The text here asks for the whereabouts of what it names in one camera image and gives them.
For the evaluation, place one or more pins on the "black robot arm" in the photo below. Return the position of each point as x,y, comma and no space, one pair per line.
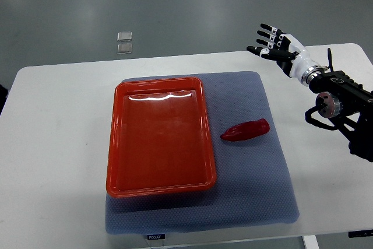
341,103

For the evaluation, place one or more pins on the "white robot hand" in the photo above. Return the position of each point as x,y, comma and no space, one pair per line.
302,66

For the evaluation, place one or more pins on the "black table label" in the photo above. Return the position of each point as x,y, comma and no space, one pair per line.
156,237

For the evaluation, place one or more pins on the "white table leg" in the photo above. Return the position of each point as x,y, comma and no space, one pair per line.
310,242

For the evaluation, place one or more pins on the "grey-blue textured mat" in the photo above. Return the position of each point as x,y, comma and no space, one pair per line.
253,185

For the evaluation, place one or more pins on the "upper metal floor plate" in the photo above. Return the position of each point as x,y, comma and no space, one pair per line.
124,36

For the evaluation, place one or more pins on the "red plastic tray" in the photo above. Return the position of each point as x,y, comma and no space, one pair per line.
160,140

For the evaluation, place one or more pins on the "red pepper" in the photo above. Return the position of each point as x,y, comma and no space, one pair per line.
246,130

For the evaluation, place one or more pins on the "black table control panel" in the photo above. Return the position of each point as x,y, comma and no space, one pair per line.
361,233

